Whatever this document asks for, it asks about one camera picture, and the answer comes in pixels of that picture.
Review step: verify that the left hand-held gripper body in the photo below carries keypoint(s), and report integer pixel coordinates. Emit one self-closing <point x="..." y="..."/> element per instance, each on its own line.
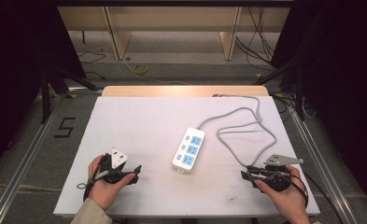
<point x="117" y="160"/>

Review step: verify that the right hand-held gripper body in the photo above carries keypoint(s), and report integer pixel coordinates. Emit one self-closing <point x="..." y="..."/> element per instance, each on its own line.
<point x="280" y="160"/>

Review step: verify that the person's left hand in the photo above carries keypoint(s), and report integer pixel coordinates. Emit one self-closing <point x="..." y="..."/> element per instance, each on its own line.
<point x="101" y="193"/>

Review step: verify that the person's right hand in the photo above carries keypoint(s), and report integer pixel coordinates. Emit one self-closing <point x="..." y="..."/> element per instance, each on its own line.
<point x="288" y="200"/>

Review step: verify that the white foam board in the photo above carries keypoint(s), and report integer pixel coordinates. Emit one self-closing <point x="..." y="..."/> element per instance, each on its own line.
<point x="140" y="124"/>

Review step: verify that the white and blue power strip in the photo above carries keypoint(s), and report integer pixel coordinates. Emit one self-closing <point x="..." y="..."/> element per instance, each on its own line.
<point x="189" y="149"/>

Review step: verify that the black metal stand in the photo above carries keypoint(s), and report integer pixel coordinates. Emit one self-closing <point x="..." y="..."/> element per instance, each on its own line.
<point x="299" y="93"/>
<point x="45" y="93"/>

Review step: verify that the yellow tape roll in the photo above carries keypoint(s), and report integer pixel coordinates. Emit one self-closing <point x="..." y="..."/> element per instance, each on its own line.
<point x="140" y="69"/>

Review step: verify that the black curtain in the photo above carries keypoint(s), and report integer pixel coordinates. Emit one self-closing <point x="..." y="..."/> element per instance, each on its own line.
<point x="352" y="62"/>
<point x="10" y="62"/>

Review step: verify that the light wooden desk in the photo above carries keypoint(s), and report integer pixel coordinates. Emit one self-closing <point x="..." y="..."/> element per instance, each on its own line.
<point x="172" y="18"/>

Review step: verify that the metal floor rail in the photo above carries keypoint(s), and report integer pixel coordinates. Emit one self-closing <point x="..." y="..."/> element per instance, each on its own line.
<point x="324" y="174"/>
<point x="28" y="157"/>

